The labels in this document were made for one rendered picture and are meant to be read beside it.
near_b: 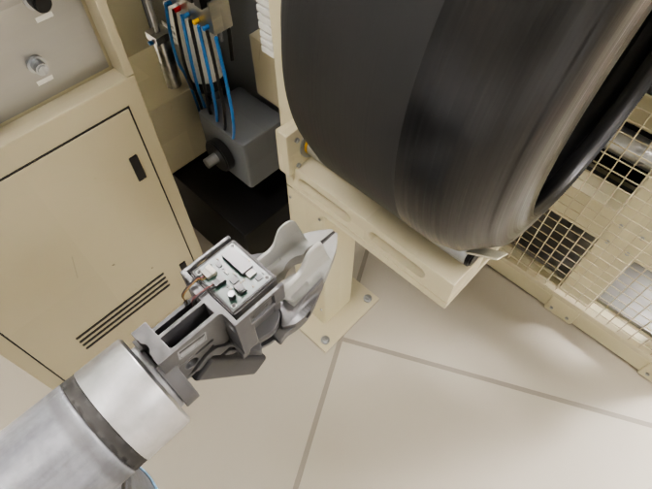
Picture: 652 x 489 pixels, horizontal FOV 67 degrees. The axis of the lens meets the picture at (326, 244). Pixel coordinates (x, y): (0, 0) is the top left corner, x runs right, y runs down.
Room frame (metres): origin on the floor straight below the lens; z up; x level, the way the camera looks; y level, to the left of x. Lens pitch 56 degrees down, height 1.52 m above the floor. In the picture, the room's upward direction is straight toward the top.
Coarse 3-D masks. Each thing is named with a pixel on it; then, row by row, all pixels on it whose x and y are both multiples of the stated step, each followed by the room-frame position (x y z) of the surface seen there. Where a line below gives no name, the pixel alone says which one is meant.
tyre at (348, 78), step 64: (320, 0) 0.41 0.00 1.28; (384, 0) 0.37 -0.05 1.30; (448, 0) 0.34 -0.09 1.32; (512, 0) 0.32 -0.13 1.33; (576, 0) 0.31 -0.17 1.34; (640, 0) 0.33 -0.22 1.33; (320, 64) 0.39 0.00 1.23; (384, 64) 0.35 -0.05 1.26; (448, 64) 0.32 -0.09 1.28; (512, 64) 0.30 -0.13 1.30; (576, 64) 0.30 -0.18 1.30; (640, 64) 0.61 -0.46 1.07; (320, 128) 0.40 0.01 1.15; (384, 128) 0.34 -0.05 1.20; (448, 128) 0.30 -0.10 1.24; (512, 128) 0.29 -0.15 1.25; (576, 128) 0.60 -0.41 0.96; (384, 192) 0.34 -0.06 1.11; (448, 192) 0.29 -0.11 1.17; (512, 192) 0.28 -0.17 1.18
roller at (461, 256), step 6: (306, 144) 0.61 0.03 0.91; (306, 150) 0.61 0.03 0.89; (312, 156) 0.60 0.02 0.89; (396, 216) 0.47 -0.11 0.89; (444, 246) 0.41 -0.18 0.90; (450, 252) 0.40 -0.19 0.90; (456, 252) 0.39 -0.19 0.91; (462, 252) 0.39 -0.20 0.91; (456, 258) 0.39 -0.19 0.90; (462, 258) 0.38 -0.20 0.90; (468, 258) 0.38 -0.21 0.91; (474, 258) 0.39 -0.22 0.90; (468, 264) 0.38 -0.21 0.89
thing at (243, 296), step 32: (224, 256) 0.22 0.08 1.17; (192, 288) 0.19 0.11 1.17; (224, 288) 0.19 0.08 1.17; (256, 288) 0.19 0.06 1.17; (192, 320) 0.17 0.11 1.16; (224, 320) 0.17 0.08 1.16; (256, 320) 0.17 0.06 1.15; (160, 352) 0.14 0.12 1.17; (192, 352) 0.15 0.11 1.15; (224, 352) 0.16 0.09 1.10; (256, 352) 0.16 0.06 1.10
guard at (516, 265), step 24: (648, 96) 0.71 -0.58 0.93; (624, 216) 0.64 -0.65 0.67; (624, 240) 0.62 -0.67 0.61; (552, 288) 0.65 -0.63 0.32; (600, 288) 0.60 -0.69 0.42; (648, 288) 0.55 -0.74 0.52; (600, 312) 0.57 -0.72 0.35; (624, 312) 0.54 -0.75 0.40; (624, 336) 0.51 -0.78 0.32; (648, 360) 0.45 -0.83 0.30
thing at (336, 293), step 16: (272, 0) 0.77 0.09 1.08; (272, 16) 0.77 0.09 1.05; (272, 32) 0.77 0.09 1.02; (288, 112) 0.75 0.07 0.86; (288, 192) 0.77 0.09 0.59; (304, 208) 0.73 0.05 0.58; (304, 224) 0.74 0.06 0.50; (320, 224) 0.70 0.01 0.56; (352, 240) 0.77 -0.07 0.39; (336, 256) 0.72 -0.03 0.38; (352, 256) 0.77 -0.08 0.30; (336, 272) 0.72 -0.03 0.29; (336, 288) 0.72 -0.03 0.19; (320, 304) 0.70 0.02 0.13; (336, 304) 0.73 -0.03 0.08
